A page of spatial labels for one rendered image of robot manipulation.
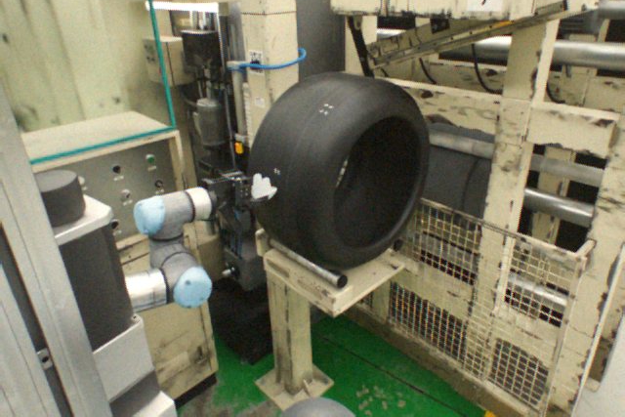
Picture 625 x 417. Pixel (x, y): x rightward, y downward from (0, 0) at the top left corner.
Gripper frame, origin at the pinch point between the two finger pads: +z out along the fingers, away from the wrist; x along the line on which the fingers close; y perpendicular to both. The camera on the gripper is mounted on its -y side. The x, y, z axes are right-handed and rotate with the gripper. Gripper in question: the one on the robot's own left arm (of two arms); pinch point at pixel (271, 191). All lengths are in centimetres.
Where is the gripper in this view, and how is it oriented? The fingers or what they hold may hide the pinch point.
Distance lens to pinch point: 116.8
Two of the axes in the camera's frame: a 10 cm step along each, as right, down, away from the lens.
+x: -6.8, -2.9, 6.7
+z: 7.3, -2.0, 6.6
